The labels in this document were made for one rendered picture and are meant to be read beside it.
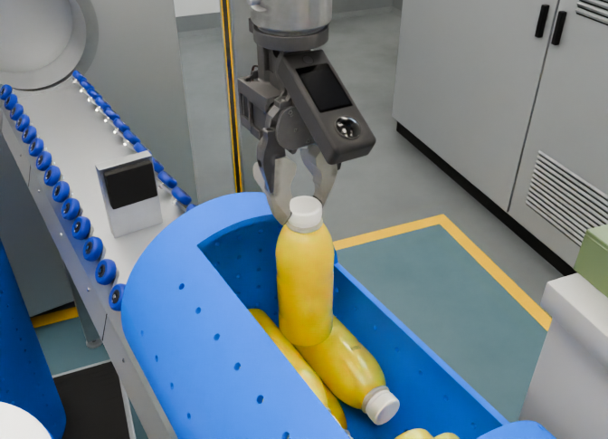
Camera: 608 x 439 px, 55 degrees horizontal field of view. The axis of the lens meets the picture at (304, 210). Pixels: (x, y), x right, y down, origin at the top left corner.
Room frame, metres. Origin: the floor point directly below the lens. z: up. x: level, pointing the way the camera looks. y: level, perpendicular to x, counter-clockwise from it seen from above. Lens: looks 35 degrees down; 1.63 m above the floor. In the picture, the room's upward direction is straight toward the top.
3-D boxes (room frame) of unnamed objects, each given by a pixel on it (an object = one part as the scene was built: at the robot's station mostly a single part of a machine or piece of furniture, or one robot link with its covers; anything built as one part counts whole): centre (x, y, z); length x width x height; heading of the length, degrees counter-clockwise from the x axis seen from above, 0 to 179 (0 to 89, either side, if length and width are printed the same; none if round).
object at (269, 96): (0.56, 0.02, 1.39); 0.09 x 0.08 x 0.12; 33
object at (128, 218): (0.94, 0.33, 1.00); 0.10 x 0.04 x 0.15; 123
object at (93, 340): (1.49, 0.77, 0.31); 0.06 x 0.06 x 0.63; 33
